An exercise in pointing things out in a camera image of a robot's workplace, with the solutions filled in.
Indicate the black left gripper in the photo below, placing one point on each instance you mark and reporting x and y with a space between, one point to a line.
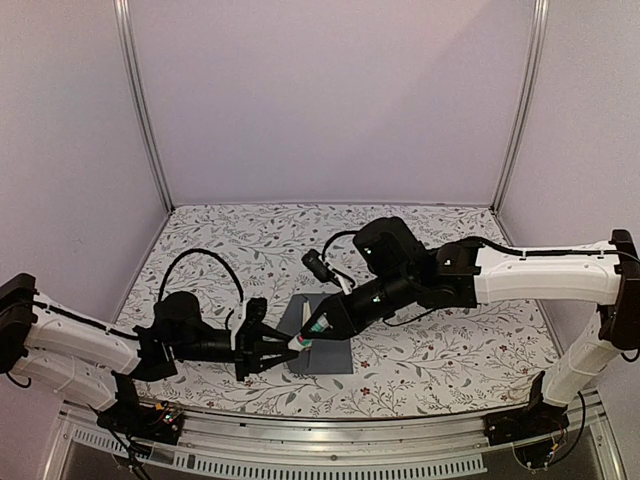
249 347

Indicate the right aluminium frame post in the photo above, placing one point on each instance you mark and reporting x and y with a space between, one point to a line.
533 60

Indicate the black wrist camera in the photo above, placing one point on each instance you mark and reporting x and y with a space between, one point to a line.
313 262
256 309

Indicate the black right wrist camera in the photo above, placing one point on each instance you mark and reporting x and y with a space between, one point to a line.
313 262

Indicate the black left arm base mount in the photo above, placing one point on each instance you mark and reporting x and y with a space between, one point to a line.
162 423

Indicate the aluminium slotted front rail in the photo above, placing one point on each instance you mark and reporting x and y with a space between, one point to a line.
224 445

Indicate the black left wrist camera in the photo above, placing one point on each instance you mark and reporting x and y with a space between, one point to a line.
256 309

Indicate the left aluminium frame post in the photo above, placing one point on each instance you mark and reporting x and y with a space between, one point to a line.
136 86

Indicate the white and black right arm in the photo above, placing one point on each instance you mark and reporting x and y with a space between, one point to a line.
474 271

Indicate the floral patterned table mat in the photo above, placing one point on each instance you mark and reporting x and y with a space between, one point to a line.
452 361

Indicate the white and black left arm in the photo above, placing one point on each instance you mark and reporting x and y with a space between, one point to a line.
96 364

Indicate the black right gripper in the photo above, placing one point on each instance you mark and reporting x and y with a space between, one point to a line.
344 326

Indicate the green glue stick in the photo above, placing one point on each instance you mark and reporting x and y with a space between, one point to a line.
303 341

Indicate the aluminium frame post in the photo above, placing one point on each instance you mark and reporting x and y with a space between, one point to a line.
136 86
533 60

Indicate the grey-blue envelope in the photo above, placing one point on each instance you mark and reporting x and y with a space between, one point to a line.
325 357

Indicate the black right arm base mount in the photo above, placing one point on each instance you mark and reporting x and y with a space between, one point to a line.
534 419

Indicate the beige lined letter paper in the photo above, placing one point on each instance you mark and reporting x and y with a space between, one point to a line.
306 313

